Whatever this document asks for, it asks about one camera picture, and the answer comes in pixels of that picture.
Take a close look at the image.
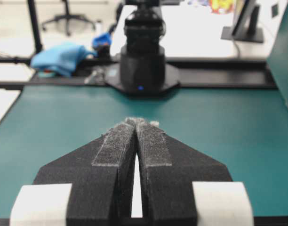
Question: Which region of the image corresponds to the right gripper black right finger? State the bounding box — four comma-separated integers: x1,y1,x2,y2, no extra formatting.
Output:
134,117,255,226

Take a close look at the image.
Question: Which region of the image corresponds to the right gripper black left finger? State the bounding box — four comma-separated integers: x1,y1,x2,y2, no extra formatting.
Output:
9,117,137,226

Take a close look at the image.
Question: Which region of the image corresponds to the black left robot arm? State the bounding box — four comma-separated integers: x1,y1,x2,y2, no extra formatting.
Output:
104,0,179,96

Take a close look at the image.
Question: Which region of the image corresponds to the blue cloth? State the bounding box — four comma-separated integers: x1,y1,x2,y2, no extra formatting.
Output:
31,42,97,78

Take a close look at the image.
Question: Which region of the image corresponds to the black office chair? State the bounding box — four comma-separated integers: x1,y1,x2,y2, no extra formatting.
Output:
41,0,96,36

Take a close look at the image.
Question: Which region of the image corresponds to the black monitor stand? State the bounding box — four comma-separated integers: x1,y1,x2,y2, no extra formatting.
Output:
221,0,264,43

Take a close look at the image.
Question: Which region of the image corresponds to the colourful toy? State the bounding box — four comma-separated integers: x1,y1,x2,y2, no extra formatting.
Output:
187,0,236,14

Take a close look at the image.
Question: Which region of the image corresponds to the blue handled tool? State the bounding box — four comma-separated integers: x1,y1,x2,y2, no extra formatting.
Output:
92,32,112,49

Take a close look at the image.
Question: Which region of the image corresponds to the black aluminium frame rail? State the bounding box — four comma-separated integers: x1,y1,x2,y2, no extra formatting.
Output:
0,58,277,90

